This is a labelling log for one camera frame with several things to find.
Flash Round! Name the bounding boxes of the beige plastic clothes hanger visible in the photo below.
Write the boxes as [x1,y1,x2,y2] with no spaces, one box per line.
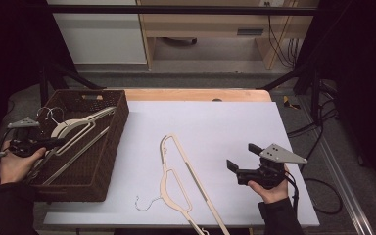
[134,132,231,235]
[25,106,118,186]
[28,106,118,187]

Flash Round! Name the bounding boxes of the white cabinet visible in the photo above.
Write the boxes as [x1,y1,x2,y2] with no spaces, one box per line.
[45,0,148,66]

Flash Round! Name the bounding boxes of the person's left hand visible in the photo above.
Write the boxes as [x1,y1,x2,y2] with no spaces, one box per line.
[0,140,47,186]

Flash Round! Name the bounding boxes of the person's right hand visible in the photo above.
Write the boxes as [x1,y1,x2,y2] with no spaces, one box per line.
[248,164,290,206]

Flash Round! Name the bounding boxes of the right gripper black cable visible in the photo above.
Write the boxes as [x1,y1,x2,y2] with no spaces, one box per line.
[284,170,345,218]

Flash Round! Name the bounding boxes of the black horizontal frame bar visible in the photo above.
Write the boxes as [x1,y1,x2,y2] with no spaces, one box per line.
[45,4,321,17]

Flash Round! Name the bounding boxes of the white paper sheet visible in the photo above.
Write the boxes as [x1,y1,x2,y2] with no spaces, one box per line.
[42,100,321,228]

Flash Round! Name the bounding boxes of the black curtain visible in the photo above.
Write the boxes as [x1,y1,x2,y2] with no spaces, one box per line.
[295,0,376,190]
[0,0,77,158]

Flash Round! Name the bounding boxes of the aluminium rail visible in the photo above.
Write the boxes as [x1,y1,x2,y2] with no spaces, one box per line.
[298,96,376,235]

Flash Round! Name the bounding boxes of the black metal frame leg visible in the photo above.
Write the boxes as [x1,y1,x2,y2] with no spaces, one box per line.
[38,61,108,110]
[259,61,325,125]

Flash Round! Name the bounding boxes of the light wooden desk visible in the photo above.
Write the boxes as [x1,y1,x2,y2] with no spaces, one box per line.
[136,0,321,71]

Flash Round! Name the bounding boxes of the black floor cables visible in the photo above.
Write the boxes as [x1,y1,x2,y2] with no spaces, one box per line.
[286,79,341,172]

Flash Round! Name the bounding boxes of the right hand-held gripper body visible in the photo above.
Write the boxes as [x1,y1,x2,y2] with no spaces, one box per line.
[236,142,308,190]

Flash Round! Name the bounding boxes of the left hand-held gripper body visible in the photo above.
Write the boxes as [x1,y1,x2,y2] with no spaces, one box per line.
[7,117,52,159]

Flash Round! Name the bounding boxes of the yellow and black tool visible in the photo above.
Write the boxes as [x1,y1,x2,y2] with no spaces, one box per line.
[282,95,302,111]

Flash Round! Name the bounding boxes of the brown woven basket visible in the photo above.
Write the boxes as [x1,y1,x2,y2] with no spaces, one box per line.
[25,88,130,203]

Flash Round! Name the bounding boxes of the black hanging desk cables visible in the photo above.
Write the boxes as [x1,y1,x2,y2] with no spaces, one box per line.
[263,1,304,69]

